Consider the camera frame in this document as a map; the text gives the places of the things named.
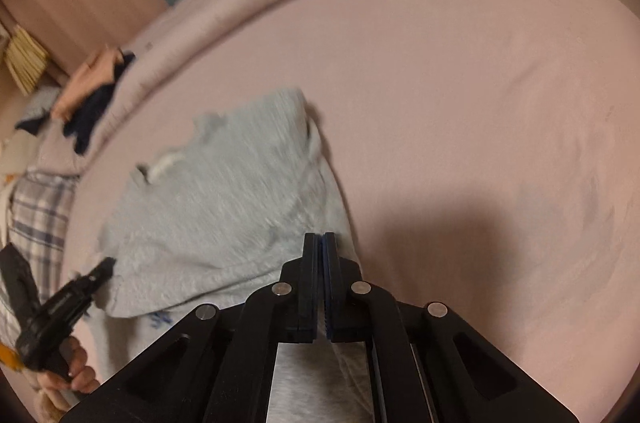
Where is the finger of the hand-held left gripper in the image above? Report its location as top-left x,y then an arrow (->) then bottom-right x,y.
74,256 -> 118,298

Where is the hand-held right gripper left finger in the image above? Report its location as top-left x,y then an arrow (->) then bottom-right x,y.
59,232 -> 320,423

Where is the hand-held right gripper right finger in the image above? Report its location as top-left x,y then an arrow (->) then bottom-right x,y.
323,231 -> 581,423

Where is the light blue sweater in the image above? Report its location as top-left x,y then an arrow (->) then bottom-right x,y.
92,88 -> 375,423

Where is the person's left forearm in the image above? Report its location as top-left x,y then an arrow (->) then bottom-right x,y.
34,384 -> 88,419

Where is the person's left hand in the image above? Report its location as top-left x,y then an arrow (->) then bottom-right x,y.
37,335 -> 101,396

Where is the plaid cloth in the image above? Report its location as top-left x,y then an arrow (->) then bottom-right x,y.
0,170 -> 81,344

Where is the navy garment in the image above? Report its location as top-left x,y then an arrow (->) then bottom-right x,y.
15,50 -> 137,154

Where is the blue-grey cloth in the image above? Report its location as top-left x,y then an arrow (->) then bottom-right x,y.
15,85 -> 62,128

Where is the peach garment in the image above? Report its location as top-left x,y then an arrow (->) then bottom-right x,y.
50,48 -> 126,122

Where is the pink bed sheet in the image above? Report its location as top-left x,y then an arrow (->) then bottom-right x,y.
0,0 -> 640,423

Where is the straw woven mat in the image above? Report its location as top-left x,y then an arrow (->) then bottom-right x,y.
4,25 -> 51,96

